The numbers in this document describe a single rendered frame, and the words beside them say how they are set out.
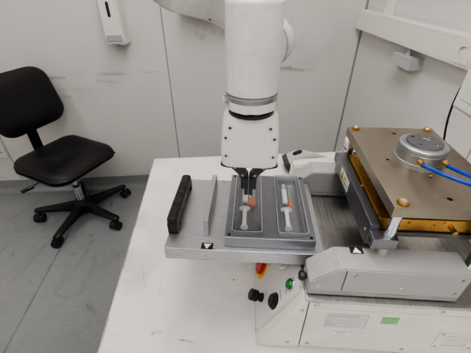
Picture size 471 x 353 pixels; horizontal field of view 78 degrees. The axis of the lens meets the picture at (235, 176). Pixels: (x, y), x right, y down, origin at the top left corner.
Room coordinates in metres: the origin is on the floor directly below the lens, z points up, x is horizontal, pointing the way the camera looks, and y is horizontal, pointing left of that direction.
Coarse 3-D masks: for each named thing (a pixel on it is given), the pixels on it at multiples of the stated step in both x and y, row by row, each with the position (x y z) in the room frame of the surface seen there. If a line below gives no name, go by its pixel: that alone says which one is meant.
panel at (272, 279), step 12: (276, 264) 0.42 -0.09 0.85; (264, 276) 0.43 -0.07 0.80; (276, 276) 0.39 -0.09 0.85; (288, 276) 0.36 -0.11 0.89; (264, 288) 0.40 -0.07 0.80; (276, 288) 0.37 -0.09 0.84; (300, 288) 0.32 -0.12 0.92; (264, 300) 0.37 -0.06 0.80; (276, 300) 0.34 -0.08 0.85; (288, 300) 0.32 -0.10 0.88; (264, 312) 0.34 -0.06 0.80; (276, 312) 0.32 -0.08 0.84; (264, 324) 0.32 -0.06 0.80
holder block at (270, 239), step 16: (272, 176) 0.56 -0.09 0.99; (272, 192) 0.50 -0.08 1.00; (304, 192) 0.50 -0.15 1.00; (272, 208) 0.45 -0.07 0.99; (272, 224) 0.40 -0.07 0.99; (224, 240) 0.37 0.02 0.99; (240, 240) 0.37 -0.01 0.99; (256, 240) 0.37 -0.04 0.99; (272, 240) 0.36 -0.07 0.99; (288, 240) 0.36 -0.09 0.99; (304, 240) 0.36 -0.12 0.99
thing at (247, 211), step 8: (248, 176) 0.55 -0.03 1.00; (240, 184) 0.52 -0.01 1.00; (248, 184) 0.52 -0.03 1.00; (256, 184) 0.52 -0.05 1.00; (240, 192) 0.49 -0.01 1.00; (248, 192) 0.49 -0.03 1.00; (256, 192) 0.49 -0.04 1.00; (240, 200) 0.46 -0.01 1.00; (248, 200) 0.46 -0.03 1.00; (256, 200) 0.46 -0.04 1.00; (240, 208) 0.44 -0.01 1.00; (248, 208) 0.44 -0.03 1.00; (256, 208) 0.44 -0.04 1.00; (240, 216) 0.41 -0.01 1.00; (248, 216) 0.41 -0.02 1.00; (256, 216) 0.41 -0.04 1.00; (240, 224) 0.39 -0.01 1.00; (248, 224) 0.39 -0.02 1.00; (256, 224) 0.39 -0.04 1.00
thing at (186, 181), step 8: (184, 176) 0.54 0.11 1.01; (184, 184) 0.51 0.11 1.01; (184, 192) 0.48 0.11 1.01; (176, 200) 0.45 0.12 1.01; (184, 200) 0.47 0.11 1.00; (176, 208) 0.43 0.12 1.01; (168, 216) 0.41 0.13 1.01; (176, 216) 0.41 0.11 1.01; (168, 224) 0.40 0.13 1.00; (176, 224) 0.40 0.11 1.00; (168, 232) 0.40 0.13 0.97; (176, 232) 0.40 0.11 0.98
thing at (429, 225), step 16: (352, 160) 0.53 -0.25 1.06; (368, 176) 0.47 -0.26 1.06; (368, 192) 0.42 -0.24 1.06; (384, 208) 0.37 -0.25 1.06; (384, 224) 0.35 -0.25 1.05; (400, 224) 0.35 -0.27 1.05; (416, 224) 0.35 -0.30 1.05; (432, 224) 0.35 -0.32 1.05; (448, 224) 0.34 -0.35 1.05; (464, 224) 0.34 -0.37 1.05
